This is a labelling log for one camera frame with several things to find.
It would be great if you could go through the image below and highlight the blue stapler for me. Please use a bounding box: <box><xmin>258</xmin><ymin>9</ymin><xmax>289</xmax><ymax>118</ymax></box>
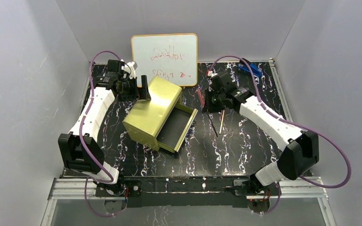
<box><xmin>237</xmin><ymin>58</ymin><xmax>263</xmax><ymax>78</ymax></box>

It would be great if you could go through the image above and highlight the aluminium right side rail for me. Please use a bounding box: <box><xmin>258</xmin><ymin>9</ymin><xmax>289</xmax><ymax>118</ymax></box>
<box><xmin>268</xmin><ymin>58</ymin><xmax>293</xmax><ymax>121</ymax></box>

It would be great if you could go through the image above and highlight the orange framed whiteboard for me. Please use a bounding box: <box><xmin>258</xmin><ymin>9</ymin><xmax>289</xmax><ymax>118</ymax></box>
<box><xmin>131</xmin><ymin>33</ymin><xmax>198</xmax><ymax>87</ymax></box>

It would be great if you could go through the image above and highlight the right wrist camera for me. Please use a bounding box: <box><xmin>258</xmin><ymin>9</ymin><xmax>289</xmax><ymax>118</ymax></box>
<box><xmin>207</xmin><ymin>71</ymin><xmax>218</xmax><ymax>78</ymax></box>

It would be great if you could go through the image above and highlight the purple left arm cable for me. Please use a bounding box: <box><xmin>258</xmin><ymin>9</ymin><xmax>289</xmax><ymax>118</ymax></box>
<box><xmin>79</xmin><ymin>51</ymin><xmax>123</xmax><ymax>218</ymax></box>

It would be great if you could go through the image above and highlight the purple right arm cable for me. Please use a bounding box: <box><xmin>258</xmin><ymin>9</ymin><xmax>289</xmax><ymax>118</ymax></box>
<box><xmin>207</xmin><ymin>56</ymin><xmax>352</xmax><ymax>215</ymax></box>

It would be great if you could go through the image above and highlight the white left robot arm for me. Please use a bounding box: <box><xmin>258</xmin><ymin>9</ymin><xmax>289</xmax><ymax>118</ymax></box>
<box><xmin>58</xmin><ymin>60</ymin><xmax>150</xmax><ymax>185</ymax></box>

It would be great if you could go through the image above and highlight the aluminium front rail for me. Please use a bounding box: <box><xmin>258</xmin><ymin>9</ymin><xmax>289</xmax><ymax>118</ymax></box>
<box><xmin>48</xmin><ymin>176</ymin><xmax>328</xmax><ymax>200</ymax></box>

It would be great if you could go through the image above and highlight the thin wooden stick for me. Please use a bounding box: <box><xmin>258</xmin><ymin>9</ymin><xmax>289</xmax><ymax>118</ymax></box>
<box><xmin>219</xmin><ymin>109</ymin><xmax>225</xmax><ymax>135</ymax></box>

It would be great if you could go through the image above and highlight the green metal drawer chest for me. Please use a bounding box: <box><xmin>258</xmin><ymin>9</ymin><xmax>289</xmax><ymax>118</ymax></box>
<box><xmin>123</xmin><ymin>76</ymin><xmax>197</xmax><ymax>153</ymax></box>

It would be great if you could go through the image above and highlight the aluminium rail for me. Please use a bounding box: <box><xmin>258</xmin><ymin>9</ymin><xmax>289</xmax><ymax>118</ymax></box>
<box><xmin>48</xmin><ymin>176</ymin><xmax>328</xmax><ymax>200</ymax></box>
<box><xmin>268</xmin><ymin>58</ymin><xmax>293</xmax><ymax>121</ymax></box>

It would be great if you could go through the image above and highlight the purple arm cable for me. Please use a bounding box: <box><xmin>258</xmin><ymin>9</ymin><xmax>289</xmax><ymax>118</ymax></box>
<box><xmin>79</xmin><ymin>51</ymin><xmax>123</xmax><ymax>218</ymax></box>
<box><xmin>207</xmin><ymin>56</ymin><xmax>352</xmax><ymax>215</ymax></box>

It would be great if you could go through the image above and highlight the red lip pencil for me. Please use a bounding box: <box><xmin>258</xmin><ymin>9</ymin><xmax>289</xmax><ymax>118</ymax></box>
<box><xmin>197</xmin><ymin>88</ymin><xmax>205</xmax><ymax>107</ymax></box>

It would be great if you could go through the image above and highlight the black eyeliner pencil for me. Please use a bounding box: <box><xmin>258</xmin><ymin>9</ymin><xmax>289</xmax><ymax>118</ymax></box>
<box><xmin>206</xmin><ymin>113</ymin><xmax>218</xmax><ymax>137</ymax></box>

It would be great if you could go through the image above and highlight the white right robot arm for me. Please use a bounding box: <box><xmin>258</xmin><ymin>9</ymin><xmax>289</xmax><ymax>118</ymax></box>
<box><xmin>203</xmin><ymin>72</ymin><xmax>319</xmax><ymax>192</ymax></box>

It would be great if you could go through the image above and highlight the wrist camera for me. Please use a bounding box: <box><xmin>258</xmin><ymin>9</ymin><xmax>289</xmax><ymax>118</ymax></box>
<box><xmin>207</xmin><ymin>71</ymin><xmax>218</xmax><ymax>78</ymax></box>
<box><xmin>123</xmin><ymin>61</ymin><xmax>138</xmax><ymax>79</ymax></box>

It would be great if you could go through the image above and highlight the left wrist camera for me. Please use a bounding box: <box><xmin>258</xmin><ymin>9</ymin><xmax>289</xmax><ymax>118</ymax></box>
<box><xmin>123</xmin><ymin>61</ymin><xmax>138</xmax><ymax>79</ymax></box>

